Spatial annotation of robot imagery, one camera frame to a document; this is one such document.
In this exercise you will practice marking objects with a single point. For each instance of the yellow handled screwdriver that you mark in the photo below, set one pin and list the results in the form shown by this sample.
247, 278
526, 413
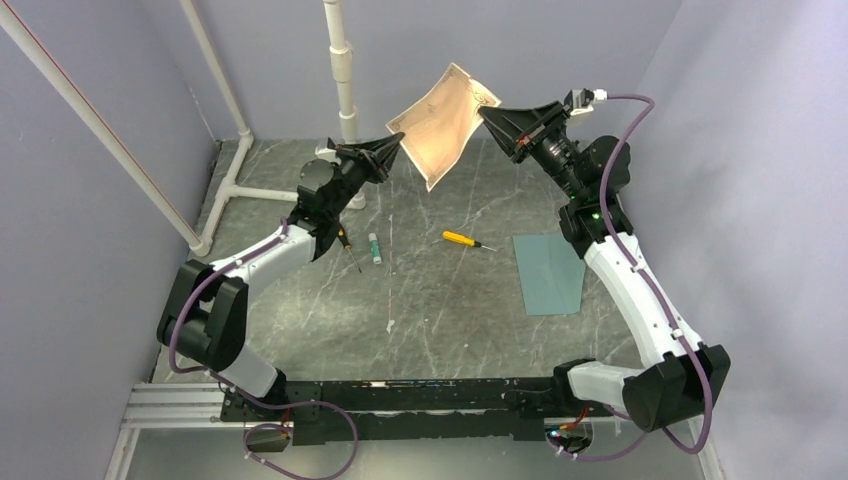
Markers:
464, 240

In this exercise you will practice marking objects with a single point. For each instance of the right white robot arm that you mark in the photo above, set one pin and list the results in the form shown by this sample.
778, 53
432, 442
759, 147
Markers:
680, 376

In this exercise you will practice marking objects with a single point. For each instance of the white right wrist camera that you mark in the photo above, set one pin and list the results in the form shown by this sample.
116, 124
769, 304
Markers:
580, 102

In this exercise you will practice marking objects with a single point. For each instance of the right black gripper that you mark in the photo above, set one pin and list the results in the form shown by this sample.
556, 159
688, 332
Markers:
521, 131

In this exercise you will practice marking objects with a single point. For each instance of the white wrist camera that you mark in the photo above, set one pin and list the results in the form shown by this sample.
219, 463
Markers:
580, 102
325, 150

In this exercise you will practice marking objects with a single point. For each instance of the black handled small screwdriver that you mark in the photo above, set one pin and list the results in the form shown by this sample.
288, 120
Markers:
345, 241

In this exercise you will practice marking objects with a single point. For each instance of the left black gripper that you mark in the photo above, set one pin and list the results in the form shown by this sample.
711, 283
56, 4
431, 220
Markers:
378, 161

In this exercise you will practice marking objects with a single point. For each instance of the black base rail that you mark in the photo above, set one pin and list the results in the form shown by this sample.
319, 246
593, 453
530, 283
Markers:
521, 408

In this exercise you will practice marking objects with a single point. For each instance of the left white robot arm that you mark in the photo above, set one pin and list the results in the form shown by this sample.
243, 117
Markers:
206, 314

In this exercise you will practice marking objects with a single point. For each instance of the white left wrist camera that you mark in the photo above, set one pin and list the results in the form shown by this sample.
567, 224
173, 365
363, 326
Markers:
325, 150

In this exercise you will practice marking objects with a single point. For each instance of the green white glue stick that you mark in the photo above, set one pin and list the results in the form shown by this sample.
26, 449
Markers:
375, 248

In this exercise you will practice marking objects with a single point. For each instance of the light blue envelope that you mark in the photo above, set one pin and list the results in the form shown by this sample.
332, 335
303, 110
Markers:
551, 274

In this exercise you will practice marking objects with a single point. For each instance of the aluminium extrusion frame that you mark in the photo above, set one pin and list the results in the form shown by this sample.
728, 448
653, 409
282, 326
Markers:
162, 406

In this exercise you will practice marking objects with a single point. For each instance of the white pvc pipe frame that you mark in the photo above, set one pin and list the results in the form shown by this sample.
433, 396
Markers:
102, 108

